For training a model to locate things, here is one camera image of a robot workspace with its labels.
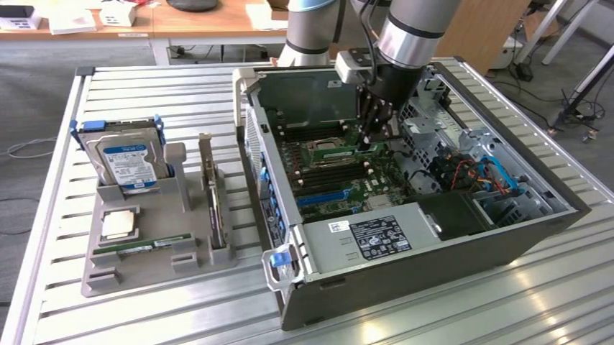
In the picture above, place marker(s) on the grey parts rack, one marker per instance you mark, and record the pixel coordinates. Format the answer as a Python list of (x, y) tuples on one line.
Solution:
[(158, 219)]

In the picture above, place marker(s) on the perforated metal drive cage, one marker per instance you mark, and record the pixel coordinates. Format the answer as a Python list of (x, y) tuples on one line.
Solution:
[(422, 151)]

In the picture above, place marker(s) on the black open PC case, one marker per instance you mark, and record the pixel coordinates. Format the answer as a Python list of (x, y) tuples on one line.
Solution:
[(431, 280)]

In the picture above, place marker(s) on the white carton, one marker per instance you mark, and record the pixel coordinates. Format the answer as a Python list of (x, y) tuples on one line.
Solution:
[(117, 16)]

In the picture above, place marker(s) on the blue expansion slot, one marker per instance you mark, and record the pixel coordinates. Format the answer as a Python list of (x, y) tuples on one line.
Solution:
[(320, 198)]

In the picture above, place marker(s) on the brown cardboard box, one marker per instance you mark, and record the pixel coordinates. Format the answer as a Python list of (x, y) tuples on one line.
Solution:
[(278, 10)]

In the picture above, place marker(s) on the metal disk bay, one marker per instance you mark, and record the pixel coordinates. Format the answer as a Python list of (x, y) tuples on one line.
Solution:
[(522, 212)]

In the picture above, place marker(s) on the wooden desk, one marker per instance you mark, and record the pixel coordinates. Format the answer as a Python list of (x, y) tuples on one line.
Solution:
[(57, 36), (215, 21)]

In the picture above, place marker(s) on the silver chipset heatsink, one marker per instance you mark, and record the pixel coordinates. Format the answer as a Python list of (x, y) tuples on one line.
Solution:
[(382, 203)]

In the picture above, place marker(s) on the graphics card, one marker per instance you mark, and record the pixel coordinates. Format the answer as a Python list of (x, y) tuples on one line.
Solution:
[(214, 208)]

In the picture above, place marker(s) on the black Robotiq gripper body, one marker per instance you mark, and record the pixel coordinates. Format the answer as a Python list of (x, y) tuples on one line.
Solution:
[(395, 84)]

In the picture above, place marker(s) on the white box device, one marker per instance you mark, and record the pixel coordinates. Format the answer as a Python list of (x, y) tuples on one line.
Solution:
[(503, 57)]

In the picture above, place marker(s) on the white paper stack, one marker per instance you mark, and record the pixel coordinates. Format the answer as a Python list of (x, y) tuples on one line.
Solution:
[(263, 21)]

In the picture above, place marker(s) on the white table frame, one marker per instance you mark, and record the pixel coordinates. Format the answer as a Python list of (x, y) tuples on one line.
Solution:
[(569, 32)]

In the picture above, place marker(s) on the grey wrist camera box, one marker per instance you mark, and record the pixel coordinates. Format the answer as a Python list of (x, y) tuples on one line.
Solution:
[(352, 68)]

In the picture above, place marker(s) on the black wheeled stand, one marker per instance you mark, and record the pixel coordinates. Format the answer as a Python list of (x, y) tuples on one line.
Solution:
[(566, 114)]

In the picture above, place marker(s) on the hard disk with blue rails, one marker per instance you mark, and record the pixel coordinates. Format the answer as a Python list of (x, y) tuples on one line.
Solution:
[(124, 161)]

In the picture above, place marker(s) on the silver CPU chip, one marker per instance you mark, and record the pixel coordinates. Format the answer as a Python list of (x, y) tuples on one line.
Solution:
[(117, 224)]

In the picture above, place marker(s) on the dark bowl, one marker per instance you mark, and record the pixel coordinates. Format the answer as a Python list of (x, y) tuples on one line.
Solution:
[(191, 4)]

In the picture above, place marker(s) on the black power adapter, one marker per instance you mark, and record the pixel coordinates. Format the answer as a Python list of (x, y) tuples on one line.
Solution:
[(522, 73)]

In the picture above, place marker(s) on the white book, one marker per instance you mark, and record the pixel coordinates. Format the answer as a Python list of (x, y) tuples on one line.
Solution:
[(72, 23)]

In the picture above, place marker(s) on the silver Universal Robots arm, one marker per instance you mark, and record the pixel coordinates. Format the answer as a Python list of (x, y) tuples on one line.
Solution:
[(412, 39)]

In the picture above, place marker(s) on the grey power supply unit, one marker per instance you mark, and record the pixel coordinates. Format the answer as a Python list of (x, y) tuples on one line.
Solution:
[(326, 251)]

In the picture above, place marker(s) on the wooden cabinet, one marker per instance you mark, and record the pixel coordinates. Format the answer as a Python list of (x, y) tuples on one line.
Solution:
[(494, 36)]

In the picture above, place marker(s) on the blue case release latch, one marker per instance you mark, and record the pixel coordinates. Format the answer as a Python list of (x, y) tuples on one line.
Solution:
[(279, 260)]

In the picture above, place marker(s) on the green motherboard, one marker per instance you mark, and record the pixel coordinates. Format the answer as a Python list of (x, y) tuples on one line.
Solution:
[(383, 172)]

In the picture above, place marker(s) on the black and white box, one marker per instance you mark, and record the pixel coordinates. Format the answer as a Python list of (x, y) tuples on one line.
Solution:
[(19, 23)]

